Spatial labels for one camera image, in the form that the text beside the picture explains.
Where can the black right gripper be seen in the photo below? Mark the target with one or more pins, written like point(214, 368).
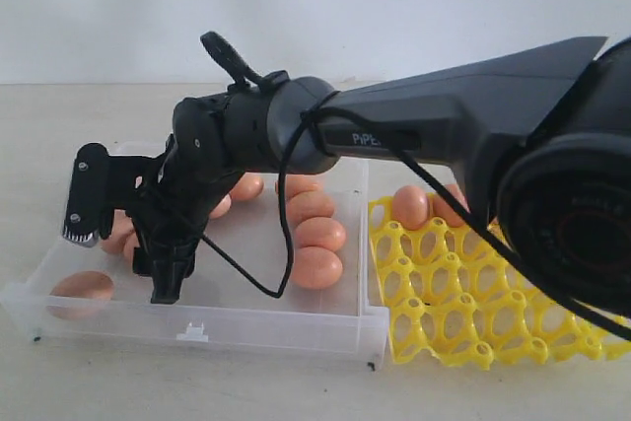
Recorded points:
point(168, 198)

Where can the brown egg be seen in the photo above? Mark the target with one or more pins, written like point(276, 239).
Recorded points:
point(494, 227)
point(122, 229)
point(442, 209)
point(322, 232)
point(297, 184)
point(222, 208)
point(410, 207)
point(247, 188)
point(309, 205)
point(130, 245)
point(315, 268)

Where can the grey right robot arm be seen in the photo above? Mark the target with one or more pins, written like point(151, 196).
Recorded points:
point(538, 141)

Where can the yellow plastic egg rack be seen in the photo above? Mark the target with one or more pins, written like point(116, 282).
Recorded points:
point(452, 296)

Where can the clear plastic tray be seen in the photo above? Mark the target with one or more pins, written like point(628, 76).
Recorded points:
point(220, 305)

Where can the brown egg front left corner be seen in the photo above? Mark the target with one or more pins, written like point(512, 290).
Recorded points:
point(89, 285)

